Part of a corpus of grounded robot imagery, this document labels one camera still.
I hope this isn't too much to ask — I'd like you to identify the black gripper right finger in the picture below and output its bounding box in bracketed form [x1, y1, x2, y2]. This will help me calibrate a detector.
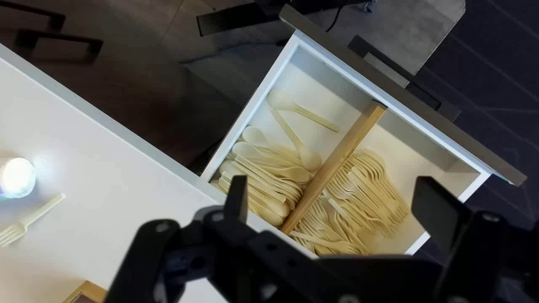
[411, 176, 539, 303]

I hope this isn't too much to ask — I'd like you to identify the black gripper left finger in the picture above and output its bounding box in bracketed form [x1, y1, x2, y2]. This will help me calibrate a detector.
[106, 174, 317, 303]

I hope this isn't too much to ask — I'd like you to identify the white drawer with walnut front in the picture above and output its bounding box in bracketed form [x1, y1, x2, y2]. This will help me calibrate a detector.
[199, 4, 529, 260]

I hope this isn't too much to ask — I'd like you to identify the wooden drawer divider strip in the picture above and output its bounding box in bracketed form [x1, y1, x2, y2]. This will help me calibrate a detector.
[278, 100, 391, 236]

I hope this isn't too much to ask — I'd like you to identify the wooden disposable fork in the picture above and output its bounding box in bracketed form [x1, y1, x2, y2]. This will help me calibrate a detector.
[0, 192, 67, 250]
[330, 167, 394, 238]
[292, 218, 361, 258]
[350, 150, 411, 221]

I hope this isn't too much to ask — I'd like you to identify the wooden disposable spoon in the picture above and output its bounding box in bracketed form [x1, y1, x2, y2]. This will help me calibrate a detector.
[231, 140, 313, 184]
[211, 176, 292, 226]
[266, 90, 342, 135]
[241, 125, 317, 174]
[268, 103, 324, 171]
[217, 159, 305, 208]

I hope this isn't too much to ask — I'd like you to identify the brown wooden box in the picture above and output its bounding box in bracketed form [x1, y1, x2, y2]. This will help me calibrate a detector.
[62, 280, 108, 303]

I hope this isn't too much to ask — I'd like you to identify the round white cup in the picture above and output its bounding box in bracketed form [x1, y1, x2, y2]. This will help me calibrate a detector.
[0, 157, 39, 201]

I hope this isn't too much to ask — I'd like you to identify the black cable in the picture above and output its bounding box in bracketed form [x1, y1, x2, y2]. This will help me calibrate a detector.
[325, 4, 350, 34]

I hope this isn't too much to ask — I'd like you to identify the dark cabinet handle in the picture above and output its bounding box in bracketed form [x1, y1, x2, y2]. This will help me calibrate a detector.
[15, 31, 105, 64]

